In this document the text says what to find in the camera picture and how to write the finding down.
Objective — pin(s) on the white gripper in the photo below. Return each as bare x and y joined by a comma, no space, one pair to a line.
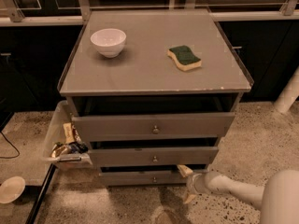
198,184

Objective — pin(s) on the grey drawer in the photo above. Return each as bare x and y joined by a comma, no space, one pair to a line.
152,156
142,178
149,127

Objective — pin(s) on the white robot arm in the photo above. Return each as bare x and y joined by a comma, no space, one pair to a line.
277,200

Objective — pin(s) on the grey drawer cabinet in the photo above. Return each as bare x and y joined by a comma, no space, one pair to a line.
143,80

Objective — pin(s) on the snack packets in bin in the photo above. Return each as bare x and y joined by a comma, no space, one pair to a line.
72,144

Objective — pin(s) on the green yellow sponge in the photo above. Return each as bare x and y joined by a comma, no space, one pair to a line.
184,58

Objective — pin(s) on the white ceramic bowl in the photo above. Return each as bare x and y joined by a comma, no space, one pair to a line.
109,42

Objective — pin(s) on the white pipe post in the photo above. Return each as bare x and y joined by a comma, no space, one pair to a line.
289,94

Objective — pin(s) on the metal railing frame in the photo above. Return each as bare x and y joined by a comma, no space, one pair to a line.
75,12

